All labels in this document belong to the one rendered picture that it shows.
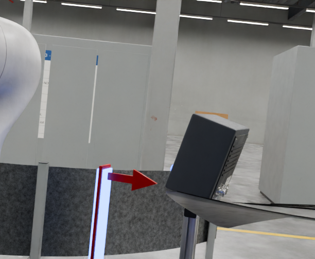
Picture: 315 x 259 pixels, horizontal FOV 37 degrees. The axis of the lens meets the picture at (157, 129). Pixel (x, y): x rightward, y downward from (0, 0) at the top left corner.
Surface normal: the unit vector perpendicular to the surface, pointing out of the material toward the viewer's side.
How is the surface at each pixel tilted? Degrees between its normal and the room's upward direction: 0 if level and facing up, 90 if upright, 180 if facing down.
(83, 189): 90
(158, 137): 90
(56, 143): 90
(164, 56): 90
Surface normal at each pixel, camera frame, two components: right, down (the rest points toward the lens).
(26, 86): 0.78, 0.11
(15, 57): 0.89, 0.14
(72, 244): 0.32, 0.08
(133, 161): -0.01, 0.05
